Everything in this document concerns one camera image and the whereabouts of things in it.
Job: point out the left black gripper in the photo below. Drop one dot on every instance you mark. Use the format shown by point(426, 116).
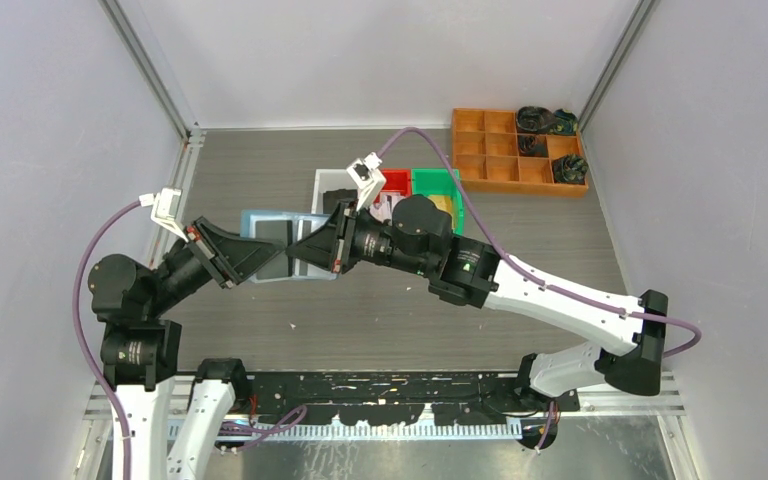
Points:
point(242, 255)

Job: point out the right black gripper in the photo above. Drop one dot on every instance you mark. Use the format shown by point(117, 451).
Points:
point(331, 245)

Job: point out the blue card holder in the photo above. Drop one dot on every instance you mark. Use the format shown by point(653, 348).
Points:
point(285, 228)

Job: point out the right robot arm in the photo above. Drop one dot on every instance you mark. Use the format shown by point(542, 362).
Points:
point(621, 348)

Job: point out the black credit cards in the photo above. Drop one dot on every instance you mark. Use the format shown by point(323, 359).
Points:
point(332, 198)

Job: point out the white credit cards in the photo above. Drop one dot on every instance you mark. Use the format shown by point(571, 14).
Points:
point(382, 209)

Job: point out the gold credit cards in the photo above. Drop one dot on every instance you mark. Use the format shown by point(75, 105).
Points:
point(442, 202)

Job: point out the white plastic bin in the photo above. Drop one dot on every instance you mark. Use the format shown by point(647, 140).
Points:
point(328, 179)

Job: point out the red plastic bin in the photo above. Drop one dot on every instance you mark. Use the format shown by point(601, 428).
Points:
point(397, 180)

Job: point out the green plastic bin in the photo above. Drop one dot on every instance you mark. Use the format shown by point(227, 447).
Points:
point(434, 183)

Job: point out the orange wooden compartment tray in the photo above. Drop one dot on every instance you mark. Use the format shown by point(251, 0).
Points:
point(485, 151)

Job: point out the dark rolled sock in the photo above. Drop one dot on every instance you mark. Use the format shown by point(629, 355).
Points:
point(566, 123)
point(570, 169)
point(532, 146)
point(534, 120)

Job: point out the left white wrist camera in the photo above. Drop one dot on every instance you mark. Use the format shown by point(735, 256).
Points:
point(165, 206)

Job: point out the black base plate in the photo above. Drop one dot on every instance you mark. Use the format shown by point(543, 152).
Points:
point(390, 398)

